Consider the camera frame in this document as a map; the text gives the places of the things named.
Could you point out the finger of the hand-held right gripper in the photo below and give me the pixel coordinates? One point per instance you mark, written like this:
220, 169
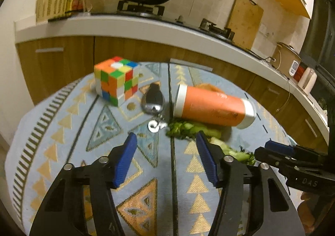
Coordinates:
301, 173
280, 147

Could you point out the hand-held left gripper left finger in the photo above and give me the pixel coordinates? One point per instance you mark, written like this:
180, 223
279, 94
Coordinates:
125, 160

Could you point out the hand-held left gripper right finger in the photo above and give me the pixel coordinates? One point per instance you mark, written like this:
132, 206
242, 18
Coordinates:
208, 160

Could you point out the green vegetable scrap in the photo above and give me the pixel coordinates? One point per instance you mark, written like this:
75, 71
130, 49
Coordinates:
235, 153

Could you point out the green vegetable stalk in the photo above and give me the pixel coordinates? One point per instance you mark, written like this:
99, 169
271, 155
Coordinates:
183, 128

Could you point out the person's right hand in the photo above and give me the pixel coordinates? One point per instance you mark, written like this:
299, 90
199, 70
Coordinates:
306, 209

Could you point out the patterned blue tablecloth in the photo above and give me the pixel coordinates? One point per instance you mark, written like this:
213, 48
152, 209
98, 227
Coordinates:
78, 134

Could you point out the orange bottle with white cap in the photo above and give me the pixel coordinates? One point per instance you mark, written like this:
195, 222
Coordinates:
214, 106

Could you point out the black car key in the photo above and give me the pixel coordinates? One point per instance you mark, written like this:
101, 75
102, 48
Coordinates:
153, 100

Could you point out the pale pink kettle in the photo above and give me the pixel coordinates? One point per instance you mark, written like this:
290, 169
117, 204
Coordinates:
307, 80

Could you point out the red plastic container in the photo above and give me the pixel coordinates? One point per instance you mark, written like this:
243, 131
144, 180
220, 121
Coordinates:
299, 73

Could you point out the colourful puzzle cube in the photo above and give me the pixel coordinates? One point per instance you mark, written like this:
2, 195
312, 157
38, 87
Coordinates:
116, 81

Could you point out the beige rice cooker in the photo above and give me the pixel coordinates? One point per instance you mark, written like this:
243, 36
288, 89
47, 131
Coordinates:
285, 59

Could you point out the dark glass door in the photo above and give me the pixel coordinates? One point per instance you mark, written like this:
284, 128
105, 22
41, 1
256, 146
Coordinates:
322, 42

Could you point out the kitchen counter with wooden cabinets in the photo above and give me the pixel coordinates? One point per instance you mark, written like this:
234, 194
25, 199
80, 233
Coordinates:
65, 63

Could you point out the wooden cutting board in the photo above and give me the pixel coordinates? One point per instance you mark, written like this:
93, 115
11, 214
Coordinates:
244, 21

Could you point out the black gas hob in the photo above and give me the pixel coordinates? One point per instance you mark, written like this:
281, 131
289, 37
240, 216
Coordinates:
146, 11

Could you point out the black phone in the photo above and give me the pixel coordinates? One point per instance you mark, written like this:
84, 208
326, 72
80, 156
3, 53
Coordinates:
59, 18

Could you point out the beige utensil basket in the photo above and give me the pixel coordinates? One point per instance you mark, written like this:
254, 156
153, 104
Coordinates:
51, 5

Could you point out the white wall socket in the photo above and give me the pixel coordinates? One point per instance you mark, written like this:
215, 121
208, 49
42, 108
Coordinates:
264, 29

